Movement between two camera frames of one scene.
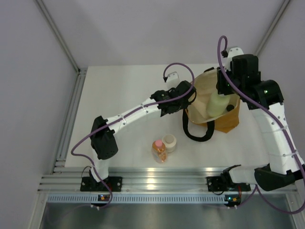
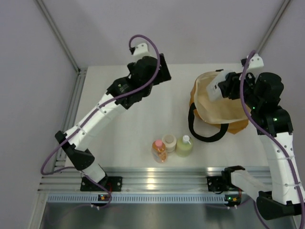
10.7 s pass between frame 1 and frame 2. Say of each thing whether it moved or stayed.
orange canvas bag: moved
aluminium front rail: stayed
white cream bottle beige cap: stayed
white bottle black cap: moved
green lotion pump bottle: moved
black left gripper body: moved
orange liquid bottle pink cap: stayed
